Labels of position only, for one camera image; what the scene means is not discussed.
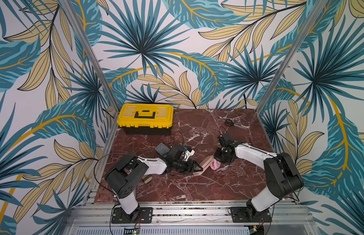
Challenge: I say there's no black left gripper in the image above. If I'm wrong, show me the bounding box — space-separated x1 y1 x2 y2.
173 159 203 175

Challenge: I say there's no pink microfibre cloth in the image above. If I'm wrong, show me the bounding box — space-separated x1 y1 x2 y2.
210 159 221 170

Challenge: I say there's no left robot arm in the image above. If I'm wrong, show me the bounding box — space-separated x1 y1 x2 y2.
105 143 203 220

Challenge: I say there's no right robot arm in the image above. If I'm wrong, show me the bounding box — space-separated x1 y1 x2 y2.
214 142 304 216

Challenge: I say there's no grey rectangular block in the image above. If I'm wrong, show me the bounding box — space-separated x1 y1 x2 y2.
155 143 170 157

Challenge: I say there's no tan round object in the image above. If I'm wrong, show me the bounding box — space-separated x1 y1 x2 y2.
142 175 153 184

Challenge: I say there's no yellow black toolbox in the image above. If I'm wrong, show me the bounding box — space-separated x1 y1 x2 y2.
117 103 174 136

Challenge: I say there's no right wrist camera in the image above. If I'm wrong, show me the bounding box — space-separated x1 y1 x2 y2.
218 133 234 147

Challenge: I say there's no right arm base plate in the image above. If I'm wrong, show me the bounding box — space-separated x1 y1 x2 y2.
228 207 272 224

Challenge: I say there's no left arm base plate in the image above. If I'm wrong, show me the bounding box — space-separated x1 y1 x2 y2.
111 207 153 224

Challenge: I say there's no aluminium front rail frame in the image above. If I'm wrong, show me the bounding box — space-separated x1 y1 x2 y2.
62 200 320 235

